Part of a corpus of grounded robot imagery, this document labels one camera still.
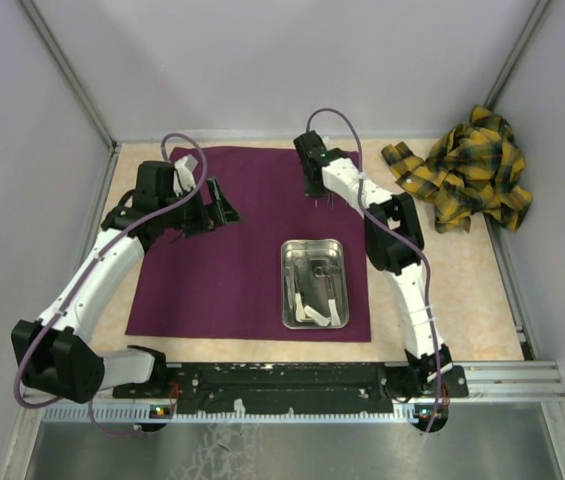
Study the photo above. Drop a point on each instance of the yellow plaid shirt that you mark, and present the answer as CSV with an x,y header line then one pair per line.
x,y
474,168

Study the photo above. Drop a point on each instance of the purple cloth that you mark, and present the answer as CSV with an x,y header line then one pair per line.
x,y
227,284

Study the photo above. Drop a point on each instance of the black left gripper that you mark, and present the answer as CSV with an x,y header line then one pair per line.
x,y
218,212

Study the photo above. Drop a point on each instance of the white packaged blade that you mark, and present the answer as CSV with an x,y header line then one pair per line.
x,y
335,320

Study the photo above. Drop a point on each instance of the steel instrument tray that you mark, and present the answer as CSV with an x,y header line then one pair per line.
x,y
298,258

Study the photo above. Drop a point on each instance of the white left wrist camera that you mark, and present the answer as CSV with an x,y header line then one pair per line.
x,y
184,180

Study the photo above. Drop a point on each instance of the steel forceps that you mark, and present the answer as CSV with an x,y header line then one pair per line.
x,y
328,274

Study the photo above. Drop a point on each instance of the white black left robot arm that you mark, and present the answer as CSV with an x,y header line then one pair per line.
x,y
53,351

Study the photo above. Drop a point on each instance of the aluminium frame rail front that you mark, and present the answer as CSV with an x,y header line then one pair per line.
x,y
470,382

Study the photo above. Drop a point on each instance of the white packaged instrument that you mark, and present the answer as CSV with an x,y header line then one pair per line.
x,y
305,313

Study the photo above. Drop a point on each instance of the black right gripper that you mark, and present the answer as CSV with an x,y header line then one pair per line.
x,y
309,190

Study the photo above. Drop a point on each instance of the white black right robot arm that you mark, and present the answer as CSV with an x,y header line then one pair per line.
x,y
394,245

